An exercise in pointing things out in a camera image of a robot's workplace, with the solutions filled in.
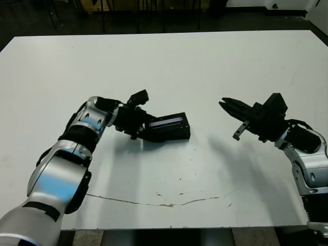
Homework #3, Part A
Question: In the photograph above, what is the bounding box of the black metal frame chair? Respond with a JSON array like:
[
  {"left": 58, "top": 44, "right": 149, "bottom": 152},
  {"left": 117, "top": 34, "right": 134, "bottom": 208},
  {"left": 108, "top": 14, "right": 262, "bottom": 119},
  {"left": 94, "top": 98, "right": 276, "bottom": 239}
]
[{"left": 101, "top": 0, "right": 143, "bottom": 34}]

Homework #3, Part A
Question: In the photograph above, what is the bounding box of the black box base white insert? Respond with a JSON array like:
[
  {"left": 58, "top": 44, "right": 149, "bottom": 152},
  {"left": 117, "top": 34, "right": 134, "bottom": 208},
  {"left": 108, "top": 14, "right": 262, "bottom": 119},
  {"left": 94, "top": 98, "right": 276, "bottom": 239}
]
[{"left": 153, "top": 133, "right": 191, "bottom": 143}]

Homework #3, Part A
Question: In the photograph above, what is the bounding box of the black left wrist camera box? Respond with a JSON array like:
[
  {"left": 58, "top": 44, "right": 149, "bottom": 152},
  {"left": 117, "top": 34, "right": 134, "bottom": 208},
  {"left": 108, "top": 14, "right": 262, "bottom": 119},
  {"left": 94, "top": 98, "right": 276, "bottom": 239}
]
[{"left": 127, "top": 89, "right": 150, "bottom": 108}]

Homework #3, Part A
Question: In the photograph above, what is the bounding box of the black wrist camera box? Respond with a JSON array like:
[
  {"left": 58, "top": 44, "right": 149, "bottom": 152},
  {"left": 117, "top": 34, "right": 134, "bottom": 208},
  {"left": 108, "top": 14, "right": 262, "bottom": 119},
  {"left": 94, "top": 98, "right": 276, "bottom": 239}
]
[
  {"left": 127, "top": 89, "right": 150, "bottom": 108},
  {"left": 265, "top": 92, "right": 288, "bottom": 116}
]

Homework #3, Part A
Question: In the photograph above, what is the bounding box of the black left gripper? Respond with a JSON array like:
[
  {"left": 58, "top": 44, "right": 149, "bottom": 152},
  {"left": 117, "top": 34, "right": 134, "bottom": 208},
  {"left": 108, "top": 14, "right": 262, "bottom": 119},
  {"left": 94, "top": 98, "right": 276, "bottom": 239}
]
[{"left": 115, "top": 104, "right": 165, "bottom": 143}]

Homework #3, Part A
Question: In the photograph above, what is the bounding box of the black box lid with label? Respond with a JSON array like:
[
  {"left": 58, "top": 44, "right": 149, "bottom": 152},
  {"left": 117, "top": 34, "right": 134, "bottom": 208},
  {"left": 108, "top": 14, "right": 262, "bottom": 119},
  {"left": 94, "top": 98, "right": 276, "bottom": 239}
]
[{"left": 145, "top": 112, "right": 192, "bottom": 142}]

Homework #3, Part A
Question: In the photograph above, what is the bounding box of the black waste bin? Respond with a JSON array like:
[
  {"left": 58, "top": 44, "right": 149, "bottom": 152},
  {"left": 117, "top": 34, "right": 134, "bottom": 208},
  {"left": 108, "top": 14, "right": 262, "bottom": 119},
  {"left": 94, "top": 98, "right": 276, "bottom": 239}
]
[{"left": 211, "top": 0, "right": 229, "bottom": 18}]

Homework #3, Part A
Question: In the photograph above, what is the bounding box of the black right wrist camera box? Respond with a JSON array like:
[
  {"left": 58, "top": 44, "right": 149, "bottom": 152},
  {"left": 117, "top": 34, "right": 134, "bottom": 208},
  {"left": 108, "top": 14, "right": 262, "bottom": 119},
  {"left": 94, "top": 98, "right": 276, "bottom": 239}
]
[{"left": 265, "top": 92, "right": 288, "bottom": 116}]

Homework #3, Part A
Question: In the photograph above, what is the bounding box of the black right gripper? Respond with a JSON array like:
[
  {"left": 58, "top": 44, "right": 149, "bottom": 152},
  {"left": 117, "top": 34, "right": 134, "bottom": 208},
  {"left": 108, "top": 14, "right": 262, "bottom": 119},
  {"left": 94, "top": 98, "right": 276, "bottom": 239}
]
[{"left": 219, "top": 97, "right": 290, "bottom": 143}]

